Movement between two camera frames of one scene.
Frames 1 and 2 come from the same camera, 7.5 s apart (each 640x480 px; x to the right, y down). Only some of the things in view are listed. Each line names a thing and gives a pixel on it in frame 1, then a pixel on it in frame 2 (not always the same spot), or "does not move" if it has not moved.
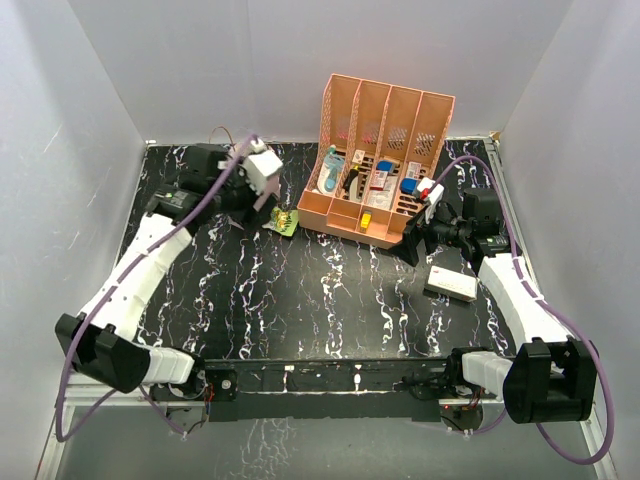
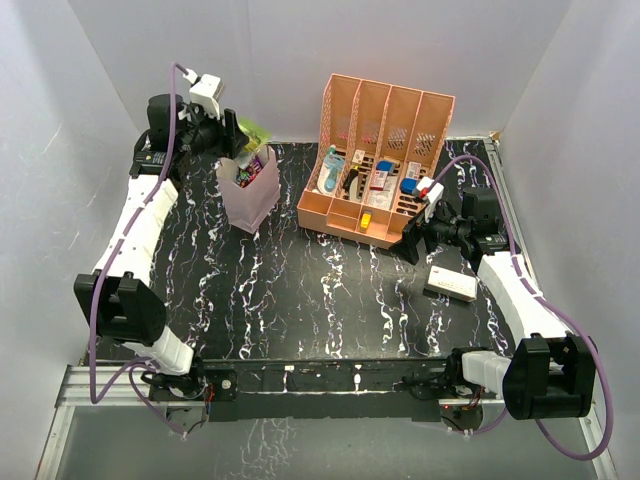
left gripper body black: (237, 199) → (205, 135)
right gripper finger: (407, 247) does not move
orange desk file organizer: (376, 142) does not move
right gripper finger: (424, 224) does not move
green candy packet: (283, 221) → (257, 135)
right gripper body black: (448, 231) does not move
